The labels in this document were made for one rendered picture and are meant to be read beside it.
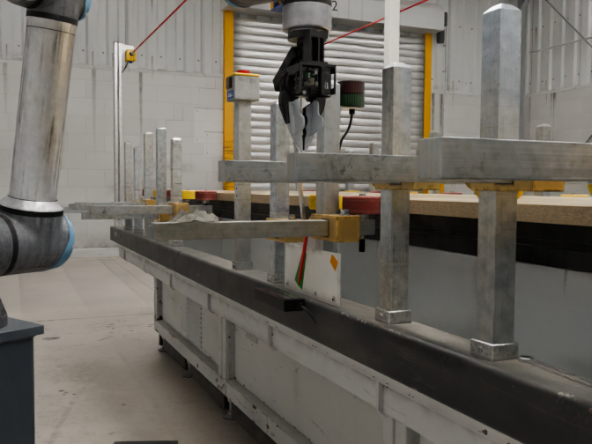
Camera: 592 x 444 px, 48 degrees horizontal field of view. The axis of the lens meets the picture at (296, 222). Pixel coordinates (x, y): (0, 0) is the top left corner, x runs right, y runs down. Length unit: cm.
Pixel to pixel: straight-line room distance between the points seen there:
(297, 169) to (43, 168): 108
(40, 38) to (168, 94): 753
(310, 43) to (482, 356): 61
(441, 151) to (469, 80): 1086
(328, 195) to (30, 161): 74
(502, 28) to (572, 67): 1012
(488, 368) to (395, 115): 44
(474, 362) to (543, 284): 28
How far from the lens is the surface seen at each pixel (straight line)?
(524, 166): 54
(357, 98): 135
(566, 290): 112
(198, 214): 120
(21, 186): 172
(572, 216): 103
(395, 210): 110
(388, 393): 120
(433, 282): 139
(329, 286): 129
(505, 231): 91
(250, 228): 122
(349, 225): 126
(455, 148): 49
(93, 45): 913
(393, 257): 111
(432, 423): 110
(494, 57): 92
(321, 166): 72
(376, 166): 75
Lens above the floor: 92
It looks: 3 degrees down
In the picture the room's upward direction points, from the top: straight up
